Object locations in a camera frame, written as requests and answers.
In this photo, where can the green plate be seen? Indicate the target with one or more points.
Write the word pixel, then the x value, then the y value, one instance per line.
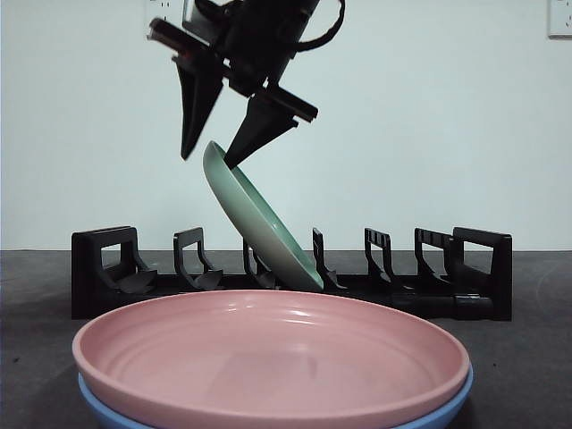
pixel 263 223

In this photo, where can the white wall socket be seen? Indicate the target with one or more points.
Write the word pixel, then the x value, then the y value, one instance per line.
pixel 172 10
pixel 561 18

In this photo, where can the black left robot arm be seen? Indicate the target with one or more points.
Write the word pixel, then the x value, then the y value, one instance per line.
pixel 277 18

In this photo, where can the blue plate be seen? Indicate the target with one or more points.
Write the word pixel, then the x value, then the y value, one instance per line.
pixel 100 409

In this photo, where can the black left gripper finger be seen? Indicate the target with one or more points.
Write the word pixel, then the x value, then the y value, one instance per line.
pixel 196 103
pixel 259 129

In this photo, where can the black plate rack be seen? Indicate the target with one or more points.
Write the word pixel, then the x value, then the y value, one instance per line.
pixel 500 277

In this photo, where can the pink plate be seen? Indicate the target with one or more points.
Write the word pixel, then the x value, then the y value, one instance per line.
pixel 268 348

